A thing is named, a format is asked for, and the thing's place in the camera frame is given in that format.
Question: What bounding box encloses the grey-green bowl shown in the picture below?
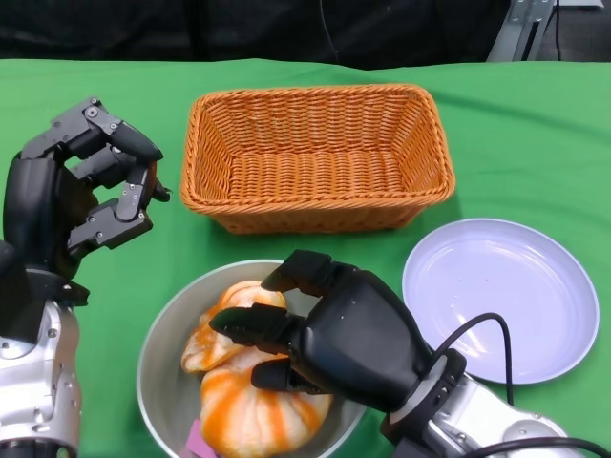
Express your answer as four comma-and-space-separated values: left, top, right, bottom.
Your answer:
136, 259, 369, 458

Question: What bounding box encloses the orange wicker basket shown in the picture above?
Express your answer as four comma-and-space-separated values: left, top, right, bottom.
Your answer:
179, 83, 457, 235

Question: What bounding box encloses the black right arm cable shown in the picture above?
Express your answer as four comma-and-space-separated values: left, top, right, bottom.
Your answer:
431, 312, 611, 458

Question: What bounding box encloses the black backdrop cloth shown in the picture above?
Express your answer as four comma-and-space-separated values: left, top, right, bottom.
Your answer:
0, 0, 516, 71

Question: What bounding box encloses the large orange-striped bread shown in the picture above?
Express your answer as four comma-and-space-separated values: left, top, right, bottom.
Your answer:
199, 355, 333, 458

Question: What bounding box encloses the green tablecloth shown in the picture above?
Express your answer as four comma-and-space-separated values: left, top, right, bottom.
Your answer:
0, 57, 611, 458

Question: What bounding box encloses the magenta layered cake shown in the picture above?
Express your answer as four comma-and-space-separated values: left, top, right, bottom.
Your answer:
183, 419, 214, 458

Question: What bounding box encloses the grey metal stand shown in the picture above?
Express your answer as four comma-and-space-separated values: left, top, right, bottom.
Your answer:
485, 0, 605, 63

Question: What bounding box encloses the small orange-striped bread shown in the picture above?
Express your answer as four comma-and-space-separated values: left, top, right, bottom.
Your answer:
179, 280, 292, 373

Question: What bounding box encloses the lavender plate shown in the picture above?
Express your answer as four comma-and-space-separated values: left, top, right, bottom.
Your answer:
401, 218, 600, 385

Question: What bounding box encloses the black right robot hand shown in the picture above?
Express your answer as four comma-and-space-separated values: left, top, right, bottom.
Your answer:
208, 249, 433, 414

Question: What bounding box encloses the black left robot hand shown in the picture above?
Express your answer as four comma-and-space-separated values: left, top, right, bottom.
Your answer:
3, 97, 171, 282

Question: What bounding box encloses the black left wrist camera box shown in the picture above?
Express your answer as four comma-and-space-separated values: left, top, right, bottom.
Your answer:
0, 239, 47, 345

